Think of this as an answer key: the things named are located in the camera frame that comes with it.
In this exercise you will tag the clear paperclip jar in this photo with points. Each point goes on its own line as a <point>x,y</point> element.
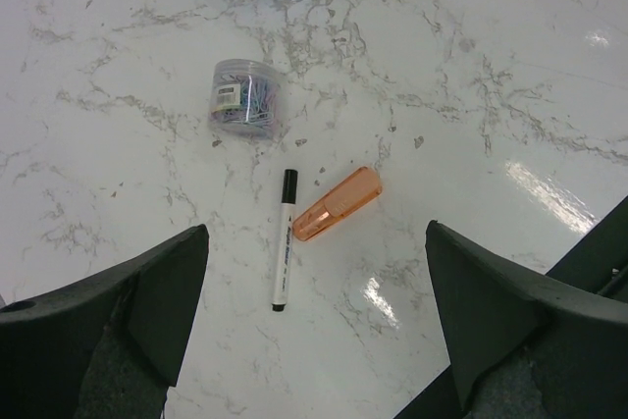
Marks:
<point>246,98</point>

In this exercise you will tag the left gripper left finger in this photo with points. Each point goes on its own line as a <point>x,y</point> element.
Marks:
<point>110,345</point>

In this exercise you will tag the orange highlighter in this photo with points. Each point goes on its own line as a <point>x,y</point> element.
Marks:
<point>354,192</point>

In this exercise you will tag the black white marker pen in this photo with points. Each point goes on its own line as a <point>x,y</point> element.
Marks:
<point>280,288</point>

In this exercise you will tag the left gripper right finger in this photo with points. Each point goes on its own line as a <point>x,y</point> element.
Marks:
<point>490,307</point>

